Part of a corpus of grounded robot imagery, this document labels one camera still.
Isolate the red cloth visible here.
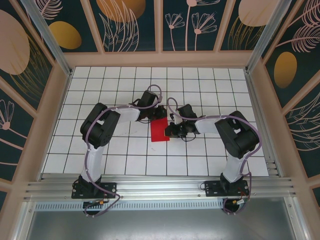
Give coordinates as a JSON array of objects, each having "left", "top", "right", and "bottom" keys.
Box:
[{"left": 150, "top": 117, "right": 170, "bottom": 143}]

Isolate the grey metal sheet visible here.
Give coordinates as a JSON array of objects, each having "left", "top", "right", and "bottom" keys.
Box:
[{"left": 23, "top": 209, "right": 301, "bottom": 240}]

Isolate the yellow power connector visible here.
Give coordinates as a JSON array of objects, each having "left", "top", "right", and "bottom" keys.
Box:
[{"left": 232, "top": 197, "right": 251, "bottom": 206}]

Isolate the feather and golden oval panel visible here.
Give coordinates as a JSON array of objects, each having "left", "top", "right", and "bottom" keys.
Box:
[{"left": 261, "top": 0, "right": 320, "bottom": 110}]

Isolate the small circuit board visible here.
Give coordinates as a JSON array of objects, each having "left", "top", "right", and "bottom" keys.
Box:
[{"left": 82, "top": 199, "right": 110, "bottom": 208}]

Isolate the pink disc and fronds panel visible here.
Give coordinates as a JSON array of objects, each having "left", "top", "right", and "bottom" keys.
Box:
[{"left": 218, "top": 0, "right": 276, "bottom": 52}]

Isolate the aluminium side rail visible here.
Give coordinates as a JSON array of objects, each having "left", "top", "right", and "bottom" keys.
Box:
[{"left": 244, "top": 71, "right": 283, "bottom": 179}]

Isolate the wall panel with flower drawings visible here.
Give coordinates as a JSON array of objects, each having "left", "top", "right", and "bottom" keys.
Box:
[{"left": 155, "top": 0, "right": 222, "bottom": 53}]

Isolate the long aluminium frame rail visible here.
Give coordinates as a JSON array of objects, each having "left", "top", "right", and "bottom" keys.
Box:
[{"left": 23, "top": 174, "right": 298, "bottom": 201}]

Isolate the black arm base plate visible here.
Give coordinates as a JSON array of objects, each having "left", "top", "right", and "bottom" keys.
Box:
[
  {"left": 71, "top": 181, "right": 118, "bottom": 200},
  {"left": 204, "top": 179, "right": 250, "bottom": 198}
]

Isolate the wall panel with leaf drawing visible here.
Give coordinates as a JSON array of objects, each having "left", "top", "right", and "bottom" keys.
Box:
[{"left": 81, "top": 0, "right": 161, "bottom": 53}]

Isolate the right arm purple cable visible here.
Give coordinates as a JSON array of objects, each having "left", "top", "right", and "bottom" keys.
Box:
[{"left": 166, "top": 97, "right": 262, "bottom": 216}]

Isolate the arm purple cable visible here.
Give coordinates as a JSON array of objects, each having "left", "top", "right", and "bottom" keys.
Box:
[
  {"left": 166, "top": 97, "right": 262, "bottom": 216},
  {"left": 83, "top": 84, "right": 164, "bottom": 218}
]

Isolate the slotted grey cable duct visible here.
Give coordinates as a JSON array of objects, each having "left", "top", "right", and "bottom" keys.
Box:
[{"left": 33, "top": 201, "right": 226, "bottom": 212}]

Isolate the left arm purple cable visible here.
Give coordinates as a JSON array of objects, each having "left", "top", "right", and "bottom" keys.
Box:
[{"left": 83, "top": 84, "right": 164, "bottom": 218}]

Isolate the wall panel with golden oval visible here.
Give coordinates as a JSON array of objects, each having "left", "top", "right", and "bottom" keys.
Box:
[{"left": 29, "top": 0, "right": 104, "bottom": 54}]

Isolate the aluminium corner post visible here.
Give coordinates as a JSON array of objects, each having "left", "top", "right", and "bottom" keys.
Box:
[
  {"left": 246, "top": 0, "right": 297, "bottom": 73},
  {"left": 19, "top": 0, "right": 75, "bottom": 77}
]

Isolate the wall panel with fern drawing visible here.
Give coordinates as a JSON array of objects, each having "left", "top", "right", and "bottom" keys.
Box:
[{"left": 281, "top": 89, "right": 320, "bottom": 181}]

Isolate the large pink disc wall panel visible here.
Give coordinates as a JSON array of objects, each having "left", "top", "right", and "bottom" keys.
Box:
[{"left": 0, "top": 0, "right": 56, "bottom": 113}]

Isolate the wall panel with single flower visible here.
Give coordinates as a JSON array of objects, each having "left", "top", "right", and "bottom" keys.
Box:
[{"left": 0, "top": 74, "right": 38, "bottom": 185}]

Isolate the aluminium frame bar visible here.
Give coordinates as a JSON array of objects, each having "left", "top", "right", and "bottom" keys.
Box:
[
  {"left": 13, "top": 199, "right": 35, "bottom": 240},
  {"left": 284, "top": 197, "right": 310, "bottom": 240}
]

